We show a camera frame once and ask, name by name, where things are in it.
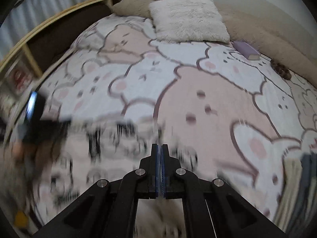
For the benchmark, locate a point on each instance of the wooden headboard shelf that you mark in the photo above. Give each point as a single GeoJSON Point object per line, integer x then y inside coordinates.
{"type": "Point", "coordinates": [49, 21]}

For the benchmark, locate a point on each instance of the clear box with red doll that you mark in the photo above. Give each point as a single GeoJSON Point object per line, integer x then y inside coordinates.
{"type": "Point", "coordinates": [19, 76]}

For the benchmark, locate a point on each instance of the stack of folded clothes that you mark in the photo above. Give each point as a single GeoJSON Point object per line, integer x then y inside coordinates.
{"type": "Point", "coordinates": [297, 191]}

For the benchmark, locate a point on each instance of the purple book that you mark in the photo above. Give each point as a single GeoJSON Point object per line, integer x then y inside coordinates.
{"type": "Point", "coordinates": [245, 49]}

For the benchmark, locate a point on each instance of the brown scrunchie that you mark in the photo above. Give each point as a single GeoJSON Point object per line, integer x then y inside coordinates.
{"type": "Point", "coordinates": [281, 69]}

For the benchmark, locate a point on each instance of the white fluffy pillow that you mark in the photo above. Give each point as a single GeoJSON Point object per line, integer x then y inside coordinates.
{"type": "Point", "coordinates": [188, 17]}

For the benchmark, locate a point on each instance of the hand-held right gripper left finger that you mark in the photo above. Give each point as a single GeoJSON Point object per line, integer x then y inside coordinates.
{"type": "Point", "coordinates": [146, 183]}

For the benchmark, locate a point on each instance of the bear printed bed sheet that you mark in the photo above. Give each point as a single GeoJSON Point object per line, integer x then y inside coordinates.
{"type": "Point", "coordinates": [198, 84]}

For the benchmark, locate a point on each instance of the yellow object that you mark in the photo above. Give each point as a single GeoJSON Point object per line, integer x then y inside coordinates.
{"type": "Point", "coordinates": [21, 219]}

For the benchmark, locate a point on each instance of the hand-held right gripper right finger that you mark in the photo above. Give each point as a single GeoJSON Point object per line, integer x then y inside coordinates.
{"type": "Point", "coordinates": [173, 183]}

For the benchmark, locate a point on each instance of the white black printed shorts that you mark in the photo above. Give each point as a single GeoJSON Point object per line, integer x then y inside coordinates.
{"type": "Point", "coordinates": [111, 153]}

